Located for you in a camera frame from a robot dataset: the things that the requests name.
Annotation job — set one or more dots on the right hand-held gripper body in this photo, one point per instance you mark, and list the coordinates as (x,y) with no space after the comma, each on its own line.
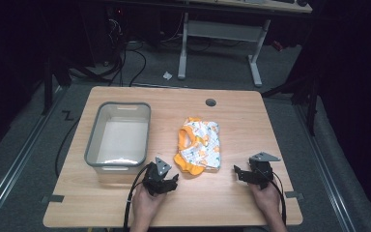
(259,174)

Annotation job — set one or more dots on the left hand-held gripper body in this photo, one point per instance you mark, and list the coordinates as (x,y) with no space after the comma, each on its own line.
(156,183)

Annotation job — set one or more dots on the white plastic bin grey rim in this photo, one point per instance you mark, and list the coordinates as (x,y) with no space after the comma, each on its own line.
(120,141)

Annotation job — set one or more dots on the orange and white baby garment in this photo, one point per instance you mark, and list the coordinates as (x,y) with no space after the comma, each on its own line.
(199,145)

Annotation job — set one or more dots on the person's left hand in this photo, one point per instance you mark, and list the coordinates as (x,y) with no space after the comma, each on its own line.
(146,206)

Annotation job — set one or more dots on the person's right hand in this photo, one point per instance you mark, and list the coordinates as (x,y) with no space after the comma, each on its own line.
(267,201)

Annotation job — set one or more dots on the grey tape strip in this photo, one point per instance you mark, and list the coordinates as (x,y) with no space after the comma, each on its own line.
(294,195)
(53,198)

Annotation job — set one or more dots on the black tripod stand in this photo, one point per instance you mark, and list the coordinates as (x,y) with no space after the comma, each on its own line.
(309,103)

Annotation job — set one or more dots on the white paper scrap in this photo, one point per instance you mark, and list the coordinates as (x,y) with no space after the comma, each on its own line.
(167,75)

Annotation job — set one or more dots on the black metal stand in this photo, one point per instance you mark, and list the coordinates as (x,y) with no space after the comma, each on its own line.
(48,87)

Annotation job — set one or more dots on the desk with white legs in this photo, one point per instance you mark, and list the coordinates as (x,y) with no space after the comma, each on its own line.
(222,30)

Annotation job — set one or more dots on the metal floor rail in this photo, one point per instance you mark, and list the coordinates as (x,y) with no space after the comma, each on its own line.
(16,161)
(327,170)

